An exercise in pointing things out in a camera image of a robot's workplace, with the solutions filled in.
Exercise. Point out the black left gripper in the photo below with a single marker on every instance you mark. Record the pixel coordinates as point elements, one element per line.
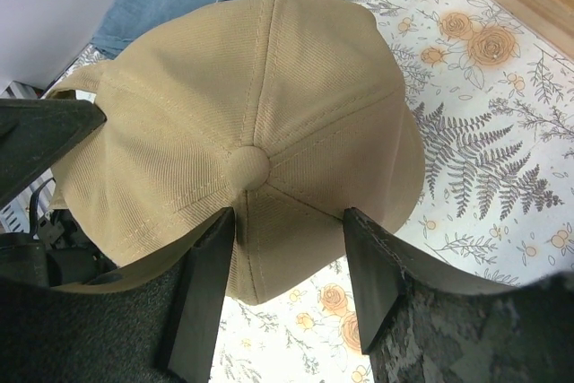
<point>35,134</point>

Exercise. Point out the beige corduroy cap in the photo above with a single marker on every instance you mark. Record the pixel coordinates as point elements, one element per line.
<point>287,111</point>

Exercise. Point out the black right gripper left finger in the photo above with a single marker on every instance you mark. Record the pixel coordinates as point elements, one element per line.
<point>155,320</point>

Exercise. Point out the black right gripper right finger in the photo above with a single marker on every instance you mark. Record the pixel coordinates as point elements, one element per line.
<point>422,320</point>

